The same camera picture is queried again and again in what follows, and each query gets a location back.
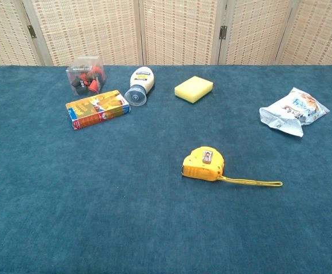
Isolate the yellow tape measure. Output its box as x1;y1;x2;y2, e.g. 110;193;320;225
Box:
181;146;283;188

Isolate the yellow sponge block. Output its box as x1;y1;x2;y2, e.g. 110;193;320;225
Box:
174;75;214;104

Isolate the white squeeze sauce bottle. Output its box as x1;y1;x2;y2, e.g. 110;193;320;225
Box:
124;66;155;107

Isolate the orange yellow carton box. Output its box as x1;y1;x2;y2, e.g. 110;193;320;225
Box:
65;90;131;131

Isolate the clear box of binder clips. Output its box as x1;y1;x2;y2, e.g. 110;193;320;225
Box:
65;56;106;96

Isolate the white crumpled snack bag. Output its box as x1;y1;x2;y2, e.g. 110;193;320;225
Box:
258;87;330;138

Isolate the woven folding screen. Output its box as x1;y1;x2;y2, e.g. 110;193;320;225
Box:
0;0;332;71

